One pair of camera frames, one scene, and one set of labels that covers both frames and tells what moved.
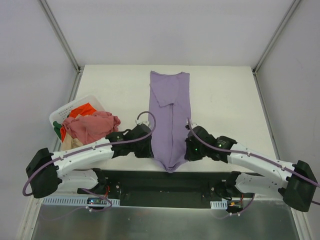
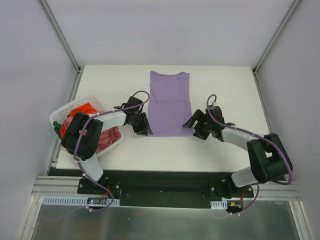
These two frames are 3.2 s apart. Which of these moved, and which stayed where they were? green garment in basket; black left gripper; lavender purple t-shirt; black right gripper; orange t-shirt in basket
Moved: lavender purple t-shirt; black left gripper; black right gripper
Stayed: orange t-shirt in basket; green garment in basket
